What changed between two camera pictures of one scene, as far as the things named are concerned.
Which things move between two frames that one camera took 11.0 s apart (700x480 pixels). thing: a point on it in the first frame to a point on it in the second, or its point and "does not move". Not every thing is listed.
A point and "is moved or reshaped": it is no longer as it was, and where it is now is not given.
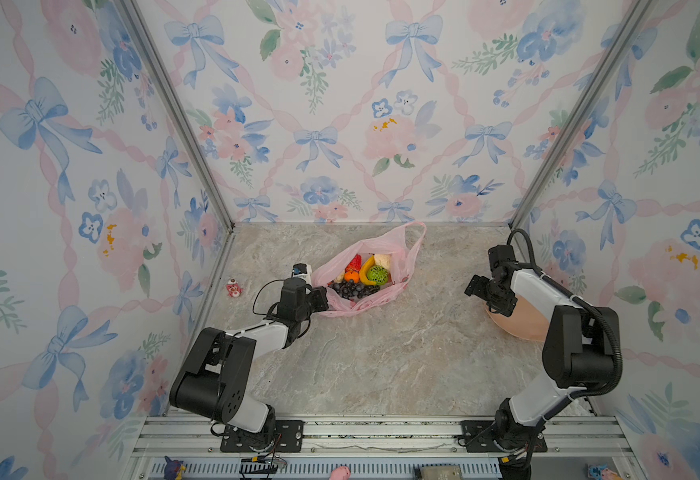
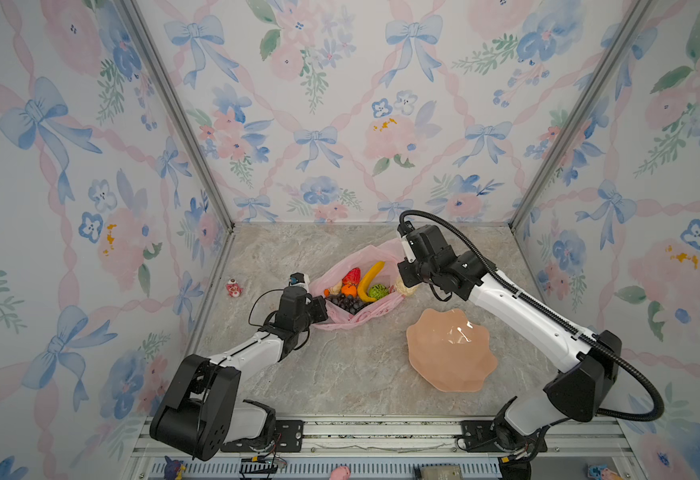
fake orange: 354,276 to 350,290
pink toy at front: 340,473 does not move
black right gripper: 475,287 to 404,272
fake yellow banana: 365,268 to 365,282
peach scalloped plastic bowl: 525,321 is moved or reshaped
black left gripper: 318,293 to 317,303
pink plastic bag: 402,243 is moved or reshaped
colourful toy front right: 601,472 does not move
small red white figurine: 233,288 does not move
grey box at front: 440,472 does not move
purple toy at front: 171,469 does not move
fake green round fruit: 379,274 to 378,291
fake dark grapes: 353,290 to 349,303
